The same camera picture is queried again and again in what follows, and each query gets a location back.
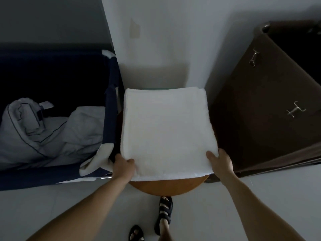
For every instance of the round wooden side table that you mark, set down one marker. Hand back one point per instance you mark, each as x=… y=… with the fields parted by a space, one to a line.
x=168 y=186

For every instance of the white towel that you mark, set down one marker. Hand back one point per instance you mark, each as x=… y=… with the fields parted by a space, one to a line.
x=165 y=127

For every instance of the grey door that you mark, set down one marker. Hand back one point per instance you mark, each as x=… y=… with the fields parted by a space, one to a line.
x=50 y=17

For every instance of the person's leg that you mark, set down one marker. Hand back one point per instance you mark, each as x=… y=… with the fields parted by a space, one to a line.
x=165 y=230

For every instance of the person's left hand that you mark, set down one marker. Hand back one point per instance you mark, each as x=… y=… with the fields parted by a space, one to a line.
x=123 y=168

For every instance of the brown housekeeping cart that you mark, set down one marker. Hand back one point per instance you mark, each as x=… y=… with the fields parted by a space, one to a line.
x=263 y=110

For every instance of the person's right hand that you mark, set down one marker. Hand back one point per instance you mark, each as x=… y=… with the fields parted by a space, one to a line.
x=223 y=163

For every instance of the navy laundry hamper white frame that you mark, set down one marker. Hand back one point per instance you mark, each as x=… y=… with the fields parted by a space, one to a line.
x=110 y=97

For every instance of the person's left forearm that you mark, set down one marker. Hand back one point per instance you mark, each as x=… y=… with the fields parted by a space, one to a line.
x=80 y=213

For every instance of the black sandal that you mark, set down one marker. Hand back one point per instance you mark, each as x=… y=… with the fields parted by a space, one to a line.
x=136 y=233
x=165 y=210

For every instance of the person's right forearm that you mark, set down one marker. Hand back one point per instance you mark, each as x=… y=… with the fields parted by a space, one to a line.
x=260 y=213

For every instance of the white pillowcase black piping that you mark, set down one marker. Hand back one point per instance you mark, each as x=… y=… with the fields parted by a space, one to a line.
x=50 y=138

